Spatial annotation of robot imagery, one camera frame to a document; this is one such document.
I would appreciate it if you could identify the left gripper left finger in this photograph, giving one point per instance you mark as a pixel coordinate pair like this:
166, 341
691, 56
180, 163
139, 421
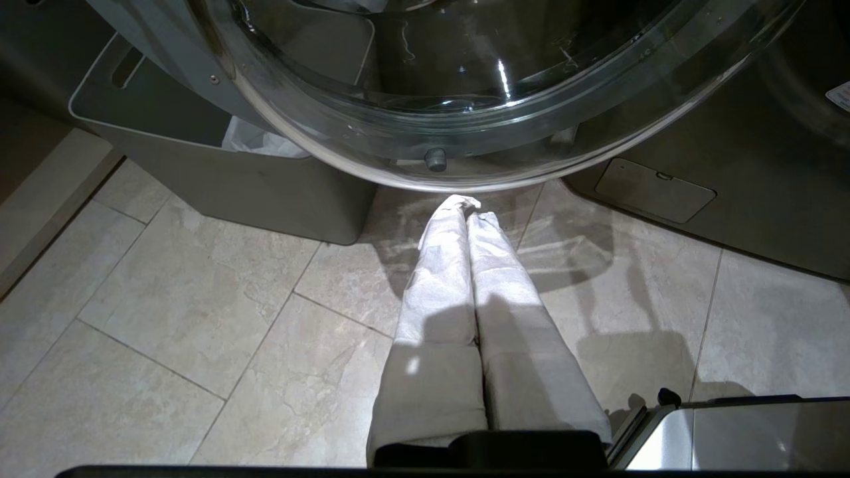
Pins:
435, 345

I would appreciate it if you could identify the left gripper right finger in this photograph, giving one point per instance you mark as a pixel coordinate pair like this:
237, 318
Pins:
524, 358

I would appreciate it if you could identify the washing machine filter cover panel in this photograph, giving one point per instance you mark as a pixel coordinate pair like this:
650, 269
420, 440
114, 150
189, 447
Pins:
654, 190

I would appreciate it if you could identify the round glass washing machine door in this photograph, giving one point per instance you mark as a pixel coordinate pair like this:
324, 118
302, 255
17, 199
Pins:
491, 86

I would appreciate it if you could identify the white laundry cloth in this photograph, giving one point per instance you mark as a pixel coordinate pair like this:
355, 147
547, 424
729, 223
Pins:
262, 141

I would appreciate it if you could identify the grey laundry basket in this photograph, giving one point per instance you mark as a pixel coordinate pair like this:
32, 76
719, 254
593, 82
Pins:
219, 153

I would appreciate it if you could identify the grey washing machine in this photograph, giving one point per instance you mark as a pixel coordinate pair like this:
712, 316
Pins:
737, 159

